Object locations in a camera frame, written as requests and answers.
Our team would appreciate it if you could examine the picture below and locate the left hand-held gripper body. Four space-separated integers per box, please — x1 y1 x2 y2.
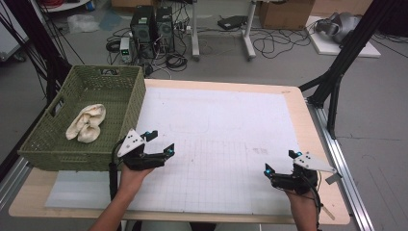
115 128 168 171

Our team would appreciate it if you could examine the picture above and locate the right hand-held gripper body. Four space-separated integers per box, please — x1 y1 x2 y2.
270 151 338 196

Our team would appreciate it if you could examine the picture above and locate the green woven basket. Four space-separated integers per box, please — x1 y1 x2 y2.
17 64 147 172

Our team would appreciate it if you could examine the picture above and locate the cream egg print cloth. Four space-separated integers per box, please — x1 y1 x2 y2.
65 103 107 144

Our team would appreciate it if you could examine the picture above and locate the person's right hand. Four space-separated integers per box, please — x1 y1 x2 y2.
283 188 319 219

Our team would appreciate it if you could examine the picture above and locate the person's left hand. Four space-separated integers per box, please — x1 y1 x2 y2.
118 164 156 200

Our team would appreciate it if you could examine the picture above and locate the grey tape piece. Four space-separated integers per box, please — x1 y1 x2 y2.
324 172 344 186

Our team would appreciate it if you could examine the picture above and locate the white gridded mat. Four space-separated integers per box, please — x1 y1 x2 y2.
44 87 302 216

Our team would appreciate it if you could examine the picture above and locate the white power supply box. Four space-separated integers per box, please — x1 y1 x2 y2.
119 37 133 64

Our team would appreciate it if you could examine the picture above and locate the black computer tower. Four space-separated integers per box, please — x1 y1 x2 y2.
129 5 158 60
156 6 176 54

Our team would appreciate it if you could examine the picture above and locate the white desk leg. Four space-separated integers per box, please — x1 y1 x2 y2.
191 0 201 62
242 0 258 62

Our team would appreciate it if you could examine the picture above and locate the white floor board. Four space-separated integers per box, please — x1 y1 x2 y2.
306 15 382 59

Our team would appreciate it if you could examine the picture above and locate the black metal stand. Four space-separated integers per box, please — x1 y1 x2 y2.
0 0 74 104
297 0 398 141

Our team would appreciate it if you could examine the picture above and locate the clear plastic bag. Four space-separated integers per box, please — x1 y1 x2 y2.
66 13 100 35

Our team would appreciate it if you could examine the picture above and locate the grey headset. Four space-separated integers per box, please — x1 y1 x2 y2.
314 12 362 44

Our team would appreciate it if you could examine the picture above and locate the black flat device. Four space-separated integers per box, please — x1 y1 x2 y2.
217 14 248 31

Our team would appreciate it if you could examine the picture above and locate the cardboard box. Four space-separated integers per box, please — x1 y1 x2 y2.
259 0 317 31

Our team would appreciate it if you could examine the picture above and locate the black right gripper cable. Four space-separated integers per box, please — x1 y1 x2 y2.
301 172 323 231

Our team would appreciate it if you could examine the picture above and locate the aluminium rail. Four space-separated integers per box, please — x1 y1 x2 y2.
307 101 376 231
0 156 33 211

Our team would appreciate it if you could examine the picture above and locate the tangle of black floor cables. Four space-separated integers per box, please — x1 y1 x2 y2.
105 27 191 76

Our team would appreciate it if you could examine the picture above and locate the black floor cable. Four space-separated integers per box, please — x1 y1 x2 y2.
251 27 313 60

